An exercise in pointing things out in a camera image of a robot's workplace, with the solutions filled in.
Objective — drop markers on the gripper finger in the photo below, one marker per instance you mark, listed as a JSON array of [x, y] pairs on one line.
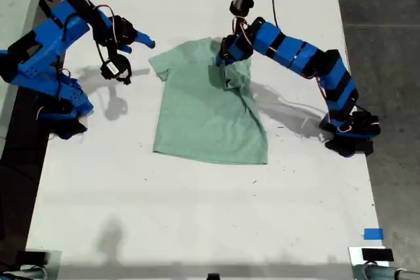
[[220, 59], [230, 62], [124, 48], [144, 38]]

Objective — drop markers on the pale green T-shirt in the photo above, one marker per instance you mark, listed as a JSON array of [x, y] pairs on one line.
[[203, 112]]

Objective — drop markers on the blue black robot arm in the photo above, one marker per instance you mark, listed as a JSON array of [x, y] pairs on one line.
[[49, 47], [295, 50]]

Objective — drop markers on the pale green side table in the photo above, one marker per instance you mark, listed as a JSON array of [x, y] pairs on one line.
[[16, 8]]

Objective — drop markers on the tiny black block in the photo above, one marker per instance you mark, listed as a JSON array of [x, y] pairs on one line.
[[213, 276]]

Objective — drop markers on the blue tape strip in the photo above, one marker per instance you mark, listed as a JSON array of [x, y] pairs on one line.
[[373, 234]]

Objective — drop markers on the small black box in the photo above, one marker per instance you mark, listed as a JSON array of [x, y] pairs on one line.
[[377, 254], [33, 257]]

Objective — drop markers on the shiny metal plate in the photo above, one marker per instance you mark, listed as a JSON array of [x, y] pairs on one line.
[[355, 255]]

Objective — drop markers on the pale grey blue tube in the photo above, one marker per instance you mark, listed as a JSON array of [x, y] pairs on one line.
[[377, 272]]

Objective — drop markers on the short black camera stalk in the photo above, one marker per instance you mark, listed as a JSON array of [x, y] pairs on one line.
[[239, 22], [113, 53]]

